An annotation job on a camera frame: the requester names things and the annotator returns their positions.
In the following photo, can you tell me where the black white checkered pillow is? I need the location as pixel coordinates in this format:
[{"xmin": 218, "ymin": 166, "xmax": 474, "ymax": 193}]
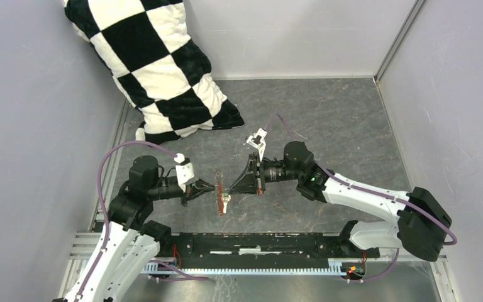
[{"xmin": 64, "ymin": 0, "xmax": 245, "ymax": 144}]

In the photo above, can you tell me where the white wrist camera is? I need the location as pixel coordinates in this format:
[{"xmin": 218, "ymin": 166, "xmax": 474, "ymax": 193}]
[
  {"xmin": 246, "ymin": 128, "xmax": 267, "ymax": 160},
  {"xmin": 175, "ymin": 162, "xmax": 195, "ymax": 186}
]

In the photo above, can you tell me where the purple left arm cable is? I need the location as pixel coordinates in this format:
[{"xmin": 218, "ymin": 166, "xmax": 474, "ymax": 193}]
[{"xmin": 73, "ymin": 140, "xmax": 211, "ymax": 302}]

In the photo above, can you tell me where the metal key holder red handle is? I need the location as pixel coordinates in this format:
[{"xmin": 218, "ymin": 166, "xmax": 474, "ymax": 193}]
[{"xmin": 214, "ymin": 169, "xmax": 224, "ymax": 216}]

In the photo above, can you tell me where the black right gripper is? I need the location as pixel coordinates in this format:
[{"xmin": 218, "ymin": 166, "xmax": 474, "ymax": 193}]
[{"xmin": 228, "ymin": 153, "xmax": 301, "ymax": 196}]

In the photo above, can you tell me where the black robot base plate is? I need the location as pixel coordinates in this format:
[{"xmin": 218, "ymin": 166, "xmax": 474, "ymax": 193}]
[{"xmin": 157, "ymin": 233, "xmax": 380, "ymax": 269}]

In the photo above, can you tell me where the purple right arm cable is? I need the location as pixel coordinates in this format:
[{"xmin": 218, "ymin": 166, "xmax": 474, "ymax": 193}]
[{"xmin": 263, "ymin": 113, "xmax": 458, "ymax": 283}]

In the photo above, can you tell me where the small green object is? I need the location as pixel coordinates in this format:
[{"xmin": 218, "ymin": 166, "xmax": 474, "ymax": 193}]
[{"xmin": 220, "ymin": 193, "xmax": 231, "ymax": 214}]

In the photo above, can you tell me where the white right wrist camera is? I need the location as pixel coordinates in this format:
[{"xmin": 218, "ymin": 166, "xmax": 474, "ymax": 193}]
[{"xmin": 246, "ymin": 128, "xmax": 267, "ymax": 160}]

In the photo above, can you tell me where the aluminium frame rail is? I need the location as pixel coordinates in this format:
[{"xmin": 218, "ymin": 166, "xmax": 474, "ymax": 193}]
[{"xmin": 67, "ymin": 232, "xmax": 448, "ymax": 276}]

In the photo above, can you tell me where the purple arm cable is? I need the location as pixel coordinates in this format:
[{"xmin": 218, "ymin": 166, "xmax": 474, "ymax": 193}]
[
  {"xmin": 73, "ymin": 140, "xmax": 211, "ymax": 302},
  {"xmin": 263, "ymin": 113, "xmax": 458, "ymax": 283}
]

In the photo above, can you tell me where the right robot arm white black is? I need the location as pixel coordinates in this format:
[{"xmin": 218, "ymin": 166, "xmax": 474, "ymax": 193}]
[{"xmin": 228, "ymin": 141, "xmax": 457, "ymax": 262}]

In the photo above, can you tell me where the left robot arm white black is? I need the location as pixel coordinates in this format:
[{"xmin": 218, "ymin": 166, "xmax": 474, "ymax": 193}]
[{"xmin": 60, "ymin": 154, "xmax": 215, "ymax": 301}]

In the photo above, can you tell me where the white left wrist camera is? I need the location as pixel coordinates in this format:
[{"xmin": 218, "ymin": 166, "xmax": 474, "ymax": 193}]
[{"xmin": 175, "ymin": 162, "xmax": 195, "ymax": 186}]

